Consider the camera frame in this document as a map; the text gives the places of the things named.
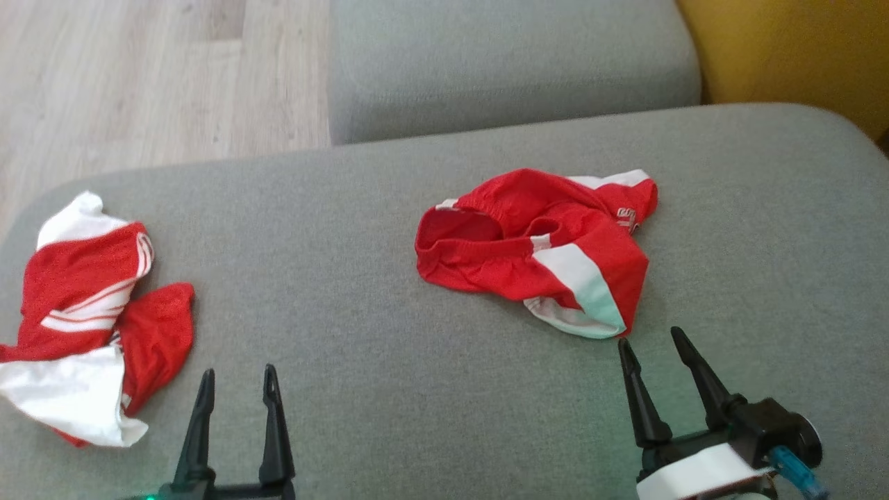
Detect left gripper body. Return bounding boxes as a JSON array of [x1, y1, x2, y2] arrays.
[[139, 483, 297, 500]]

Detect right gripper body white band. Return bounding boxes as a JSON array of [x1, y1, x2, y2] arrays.
[[635, 397, 799, 500]]

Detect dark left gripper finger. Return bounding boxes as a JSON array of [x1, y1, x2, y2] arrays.
[[172, 369, 217, 487], [259, 364, 296, 485]]

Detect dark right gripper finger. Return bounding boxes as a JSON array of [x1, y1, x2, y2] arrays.
[[617, 337, 673, 449], [670, 326, 747, 430]]

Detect red white striped jersey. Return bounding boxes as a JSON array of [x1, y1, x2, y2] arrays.
[[0, 191, 196, 448]]

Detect red white sports shorts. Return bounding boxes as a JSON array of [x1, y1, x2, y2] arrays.
[[415, 168, 659, 340]]

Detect long yellow sofa backrest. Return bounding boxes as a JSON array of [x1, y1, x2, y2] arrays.
[[677, 0, 889, 143]]

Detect right arm cable blue connector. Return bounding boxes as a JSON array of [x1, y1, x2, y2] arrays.
[[770, 446, 831, 500]]

